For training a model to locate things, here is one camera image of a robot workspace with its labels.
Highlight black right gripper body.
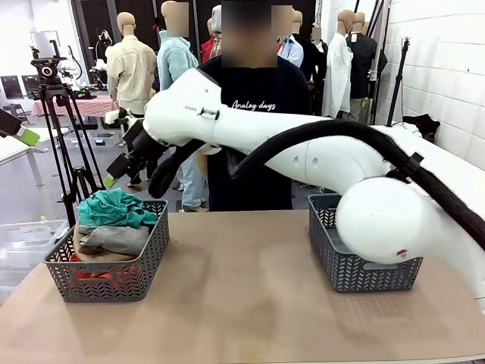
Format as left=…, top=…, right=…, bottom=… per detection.
left=120, top=120, right=170, bottom=179

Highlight teal garment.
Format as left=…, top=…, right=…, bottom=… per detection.
left=77, top=188, right=159, bottom=229

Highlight grey knit garment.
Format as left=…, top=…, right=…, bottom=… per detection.
left=78, top=224, right=151, bottom=257

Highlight beige garment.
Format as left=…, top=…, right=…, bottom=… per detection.
left=73, top=225, right=137, bottom=262

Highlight orange t-shirt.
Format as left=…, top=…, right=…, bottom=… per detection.
left=70, top=253, right=133, bottom=280

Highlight person's right forearm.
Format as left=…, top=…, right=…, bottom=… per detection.
left=196, top=151, right=209, bottom=180

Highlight grey metal stool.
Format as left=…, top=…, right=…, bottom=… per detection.
left=2, top=104, right=30, bottom=128

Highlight black monitor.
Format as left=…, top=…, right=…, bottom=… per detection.
left=20, top=74, right=39, bottom=98
left=0, top=74, right=20, bottom=100

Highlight small white table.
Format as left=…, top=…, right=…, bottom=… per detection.
left=0, top=127, right=71, bottom=187

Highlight table with red checked cloth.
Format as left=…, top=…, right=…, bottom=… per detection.
left=30, top=94, right=120, bottom=118

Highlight mannequin in cream jacket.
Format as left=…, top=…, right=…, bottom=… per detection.
left=105, top=11, right=159, bottom=187

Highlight mannequin in light blue fleece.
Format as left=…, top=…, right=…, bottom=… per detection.
left=156, top=0, right=208, bottom=212

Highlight grey plastic lattice basket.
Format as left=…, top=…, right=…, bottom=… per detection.
left=42, top=199, right=171, bottom=303
left=308, top=193, right=424, bottom=293

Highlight mannequin in red top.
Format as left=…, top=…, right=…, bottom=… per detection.
left=199, top=18, right=213, bottom=64

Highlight clear plastic storage bin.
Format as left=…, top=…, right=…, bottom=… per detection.
left=0, top=218, right=70, bottom=304

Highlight person in black t-shirt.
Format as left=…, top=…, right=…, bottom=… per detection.
left=196, top=0, right=315, bottom=212

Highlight mannequin in plaid hoodie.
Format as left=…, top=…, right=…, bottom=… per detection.
left=210, top=4, right=223, bottom=58

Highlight mannequin in blue collared shirt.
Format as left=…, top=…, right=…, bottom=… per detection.
left=278, top=9, right=305, bottom=69

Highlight mannequin in dark jacket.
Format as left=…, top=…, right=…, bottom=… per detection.
left=299, top=26, right=330, bottom=117

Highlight mannequin in white shirt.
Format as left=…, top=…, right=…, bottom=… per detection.
left=321, top=10, right=354, bottom=119

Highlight black backdrop stand poles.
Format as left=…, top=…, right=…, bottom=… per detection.
left=369, top=0, right=391, bottom=126

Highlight mannequin in black shirt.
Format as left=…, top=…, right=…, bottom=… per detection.
left=345, top=11, right=388, bottom=124

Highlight black light stand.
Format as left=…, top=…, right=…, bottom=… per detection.
left=386, top=36, right=412, bottom=126

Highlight black cloth bundle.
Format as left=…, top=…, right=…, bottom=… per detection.
left=402, top=113, right=441, bottom=144

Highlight black camera tripod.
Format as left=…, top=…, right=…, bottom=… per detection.
left=37, top=83, right=111, bottom=228

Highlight black right arm cable sleeve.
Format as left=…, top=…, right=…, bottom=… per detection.
left=147, top=119, right=485, bottom=252

